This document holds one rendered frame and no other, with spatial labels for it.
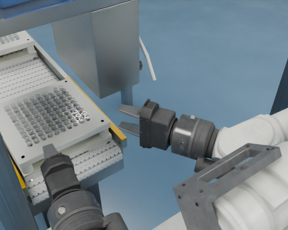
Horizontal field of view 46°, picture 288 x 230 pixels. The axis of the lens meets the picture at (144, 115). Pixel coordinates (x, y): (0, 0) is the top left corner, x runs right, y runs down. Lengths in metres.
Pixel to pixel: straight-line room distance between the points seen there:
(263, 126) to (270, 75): 2.22
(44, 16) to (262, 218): 0.46
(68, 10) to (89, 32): 0.07
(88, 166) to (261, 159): 0.66
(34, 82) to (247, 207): 1.00
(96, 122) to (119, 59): 0.24
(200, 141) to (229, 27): 2.87
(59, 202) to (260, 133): 0.39
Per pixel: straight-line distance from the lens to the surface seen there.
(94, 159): 0.90
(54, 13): 0.61
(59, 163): 0.63
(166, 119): 0.72
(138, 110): 0.75
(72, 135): 0.87
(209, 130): 0.71
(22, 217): 0.78
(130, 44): 0.71
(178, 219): 0.42
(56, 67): 1.18
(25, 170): 0.87
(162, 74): 2.74
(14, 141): 0.89
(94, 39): 0.66
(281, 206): 0.30
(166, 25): 3.46
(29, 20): 0.60
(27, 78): 1.23
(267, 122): 0.70
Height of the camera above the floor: 1.57
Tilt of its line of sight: 42 degrees down
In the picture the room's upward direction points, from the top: straight up
